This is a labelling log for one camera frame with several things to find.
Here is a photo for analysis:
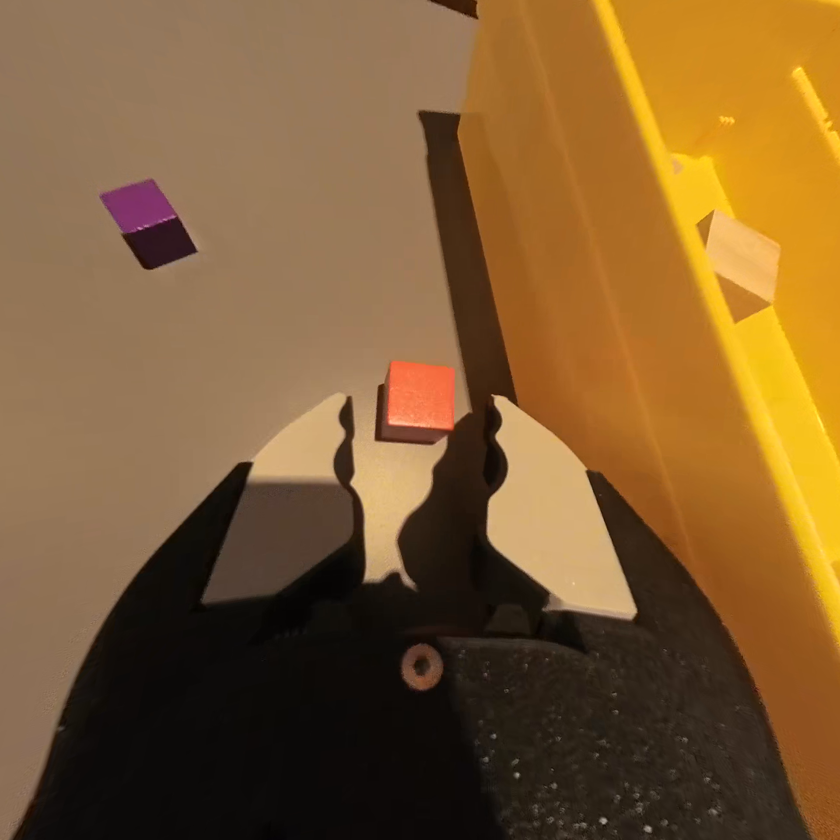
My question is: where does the purple cube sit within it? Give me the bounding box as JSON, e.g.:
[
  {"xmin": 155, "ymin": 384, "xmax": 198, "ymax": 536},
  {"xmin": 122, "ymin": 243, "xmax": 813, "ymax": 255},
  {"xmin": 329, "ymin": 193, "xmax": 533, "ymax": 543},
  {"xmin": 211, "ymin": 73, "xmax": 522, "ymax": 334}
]
[{"xmin": 100, "ymin": 178, "xmax": 199, "ymax": 271}]

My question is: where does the medium wooden cube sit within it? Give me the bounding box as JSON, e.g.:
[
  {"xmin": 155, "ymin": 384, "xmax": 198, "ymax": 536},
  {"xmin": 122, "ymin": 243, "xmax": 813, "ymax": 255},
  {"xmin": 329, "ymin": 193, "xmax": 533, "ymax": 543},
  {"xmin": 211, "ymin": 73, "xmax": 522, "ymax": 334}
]
[{"xmin": 694, "ymin": 209, "xmax": 783, "ymax": 324}]

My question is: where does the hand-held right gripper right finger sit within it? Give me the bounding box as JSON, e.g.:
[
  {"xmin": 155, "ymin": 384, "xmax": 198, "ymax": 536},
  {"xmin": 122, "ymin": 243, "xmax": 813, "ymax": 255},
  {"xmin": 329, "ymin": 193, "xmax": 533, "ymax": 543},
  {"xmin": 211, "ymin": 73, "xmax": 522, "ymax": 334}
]
[{"xmin": 484, "ymin": 392, "xmax": 640, "ymax": 619}]

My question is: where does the red cube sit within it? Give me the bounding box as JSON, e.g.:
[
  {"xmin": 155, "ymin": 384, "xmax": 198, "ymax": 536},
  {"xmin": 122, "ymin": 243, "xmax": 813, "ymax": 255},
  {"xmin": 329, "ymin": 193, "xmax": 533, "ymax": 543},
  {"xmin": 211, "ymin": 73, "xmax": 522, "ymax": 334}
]
[{"xmin": 375, "ymin": 360, "xmax": 457, "ymax": 445}]

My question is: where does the large yellow bin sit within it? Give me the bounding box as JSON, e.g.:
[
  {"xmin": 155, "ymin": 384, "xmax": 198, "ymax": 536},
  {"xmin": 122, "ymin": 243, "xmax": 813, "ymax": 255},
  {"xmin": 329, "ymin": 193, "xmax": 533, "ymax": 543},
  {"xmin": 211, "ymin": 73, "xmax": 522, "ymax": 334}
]
[{"xmin": 456, "ymin": 0, "xmax": 840, "ymax": 808}]

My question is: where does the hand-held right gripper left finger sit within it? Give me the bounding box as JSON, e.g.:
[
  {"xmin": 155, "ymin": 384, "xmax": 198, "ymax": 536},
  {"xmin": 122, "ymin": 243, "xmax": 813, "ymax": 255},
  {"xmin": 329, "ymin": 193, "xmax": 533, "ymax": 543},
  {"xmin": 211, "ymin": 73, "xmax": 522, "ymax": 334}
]
[{"xmin": 199, "ymin": 392, "xmax": 368, "ymax": 606}]

